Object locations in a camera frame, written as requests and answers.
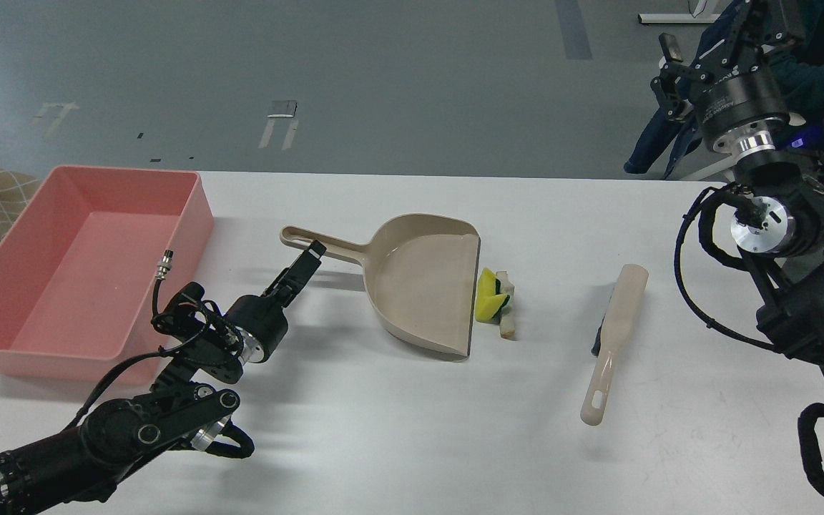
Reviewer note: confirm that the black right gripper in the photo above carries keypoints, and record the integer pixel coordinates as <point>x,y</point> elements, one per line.
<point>732,92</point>

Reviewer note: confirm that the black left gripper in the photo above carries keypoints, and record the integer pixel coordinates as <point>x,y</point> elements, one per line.
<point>259,321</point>

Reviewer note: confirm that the beige plastic dustpan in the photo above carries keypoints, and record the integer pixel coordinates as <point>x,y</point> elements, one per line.
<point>419,271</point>

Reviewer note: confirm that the yellow sponge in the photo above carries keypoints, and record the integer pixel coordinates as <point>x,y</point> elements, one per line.
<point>489,299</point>

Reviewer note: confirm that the beige hand brush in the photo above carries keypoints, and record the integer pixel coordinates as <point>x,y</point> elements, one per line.
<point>615,331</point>

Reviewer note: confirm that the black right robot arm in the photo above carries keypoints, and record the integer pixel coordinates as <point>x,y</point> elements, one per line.
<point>769,220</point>

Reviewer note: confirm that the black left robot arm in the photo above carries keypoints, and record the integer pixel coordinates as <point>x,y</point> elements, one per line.
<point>173,399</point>

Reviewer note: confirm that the pink plastic bin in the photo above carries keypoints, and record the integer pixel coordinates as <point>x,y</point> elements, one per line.
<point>78,268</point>

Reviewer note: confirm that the blue denim jacket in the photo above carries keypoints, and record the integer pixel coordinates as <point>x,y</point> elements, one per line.
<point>679,138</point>

